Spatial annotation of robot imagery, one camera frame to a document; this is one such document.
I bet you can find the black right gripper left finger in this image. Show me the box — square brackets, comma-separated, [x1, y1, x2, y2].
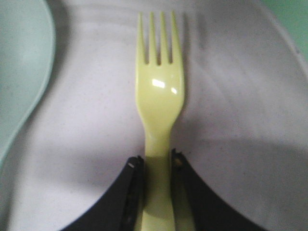
[63, 156, 144, 231]

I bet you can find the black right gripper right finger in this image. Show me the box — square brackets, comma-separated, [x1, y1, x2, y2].
[171, 149, 262, 231]

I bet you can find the white round plate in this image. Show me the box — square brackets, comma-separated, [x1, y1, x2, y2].
[0, 0, 308, 231]

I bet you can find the yellow plastic fork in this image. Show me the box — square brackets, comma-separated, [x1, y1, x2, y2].
[135, 13, 185, 231]

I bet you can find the pale green plastic spoon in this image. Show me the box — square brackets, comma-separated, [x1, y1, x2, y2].
[0, 0, 55, 162]

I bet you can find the light green rectangular tray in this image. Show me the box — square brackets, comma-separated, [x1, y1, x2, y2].
[262, 0, 308, 60]

